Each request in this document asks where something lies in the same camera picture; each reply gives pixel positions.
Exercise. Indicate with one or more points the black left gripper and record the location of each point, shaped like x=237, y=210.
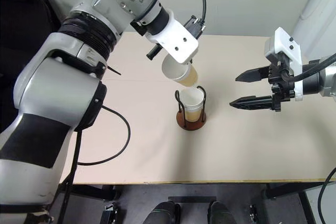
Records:
x=154, y=52

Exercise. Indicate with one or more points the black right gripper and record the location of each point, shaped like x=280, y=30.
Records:
x=282, y=93

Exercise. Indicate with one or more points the tan paper cup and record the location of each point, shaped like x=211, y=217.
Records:
x=193, y=96
x=174, y=69
x=193, y=116

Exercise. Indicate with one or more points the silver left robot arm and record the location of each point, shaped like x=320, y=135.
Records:
x=52, y=90

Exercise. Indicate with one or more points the black zip tie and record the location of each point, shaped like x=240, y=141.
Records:
x=114, y=71

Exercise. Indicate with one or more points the black flat plate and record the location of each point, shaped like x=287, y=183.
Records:
x=191, y=199

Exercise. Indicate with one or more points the dark rounded shape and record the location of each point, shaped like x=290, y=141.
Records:
x=220, y=213
x=162, y=213

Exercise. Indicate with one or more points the black office chair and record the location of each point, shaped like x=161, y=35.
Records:
x=15, y=24

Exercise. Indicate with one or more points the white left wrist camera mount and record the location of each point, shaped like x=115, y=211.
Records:
x=178, y=37

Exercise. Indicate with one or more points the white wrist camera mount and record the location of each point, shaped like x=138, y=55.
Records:
x=286, y=43
x=178, y=37

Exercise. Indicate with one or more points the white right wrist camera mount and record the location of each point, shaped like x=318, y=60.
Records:
x=286, y=43

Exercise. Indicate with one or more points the black metal table frame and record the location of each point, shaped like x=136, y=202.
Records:
x=283, y=190

